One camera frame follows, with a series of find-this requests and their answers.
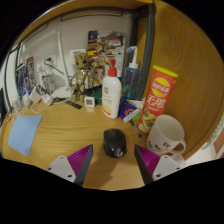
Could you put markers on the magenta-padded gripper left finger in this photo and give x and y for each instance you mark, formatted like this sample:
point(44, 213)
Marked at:
point(62, 166)

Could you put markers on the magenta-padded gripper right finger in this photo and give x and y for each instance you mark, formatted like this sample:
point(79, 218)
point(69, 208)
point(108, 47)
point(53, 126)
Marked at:
point(163, 166)

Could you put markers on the black computer mouse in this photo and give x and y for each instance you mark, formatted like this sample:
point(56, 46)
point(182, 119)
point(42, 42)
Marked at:
point(114, 141)

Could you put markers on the light blue mouse pad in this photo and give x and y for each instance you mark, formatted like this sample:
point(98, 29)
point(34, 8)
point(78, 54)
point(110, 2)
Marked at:
point(23, 133)

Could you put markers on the white printed mug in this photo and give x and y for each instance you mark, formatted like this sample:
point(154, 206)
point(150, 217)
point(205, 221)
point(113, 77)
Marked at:
point(165, 135)

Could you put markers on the blue tissue packet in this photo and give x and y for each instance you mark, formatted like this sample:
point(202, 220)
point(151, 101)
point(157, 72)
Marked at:
point(128, 110)

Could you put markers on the red yellow-lidded chips can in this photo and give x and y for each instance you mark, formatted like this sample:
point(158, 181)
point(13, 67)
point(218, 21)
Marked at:
point(156, 100)

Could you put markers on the small white cube clock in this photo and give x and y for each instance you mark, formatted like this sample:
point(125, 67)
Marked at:
point(89, 101)

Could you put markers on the white charger block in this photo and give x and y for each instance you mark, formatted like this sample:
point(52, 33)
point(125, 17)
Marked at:
point(35, 95)

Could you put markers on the dark green box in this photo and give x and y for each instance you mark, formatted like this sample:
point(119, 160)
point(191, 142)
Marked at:
point(96, 95)

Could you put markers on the silver gooseneck desk lamp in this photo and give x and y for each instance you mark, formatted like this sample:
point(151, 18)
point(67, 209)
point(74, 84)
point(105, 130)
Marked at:
point(50, 85)

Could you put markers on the white red-capped pump bottle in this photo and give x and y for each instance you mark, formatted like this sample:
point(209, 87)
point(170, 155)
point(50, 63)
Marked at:
point(111, 96)

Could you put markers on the brown robot figure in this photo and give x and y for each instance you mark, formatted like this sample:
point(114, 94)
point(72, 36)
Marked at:
point(81, 76)

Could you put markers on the colourful printed box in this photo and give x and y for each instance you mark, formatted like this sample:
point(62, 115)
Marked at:
point(106, 43)

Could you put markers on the white wall socket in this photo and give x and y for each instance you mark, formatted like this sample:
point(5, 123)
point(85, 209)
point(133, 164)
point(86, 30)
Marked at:
point(50, 63)

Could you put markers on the white blue-labelled wall box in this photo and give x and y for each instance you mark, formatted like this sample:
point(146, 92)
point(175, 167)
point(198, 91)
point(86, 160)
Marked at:
point(76, 55)

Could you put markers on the dark grey metal frame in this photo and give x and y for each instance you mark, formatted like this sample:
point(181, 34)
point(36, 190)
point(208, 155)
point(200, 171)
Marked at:
point(146, 50)

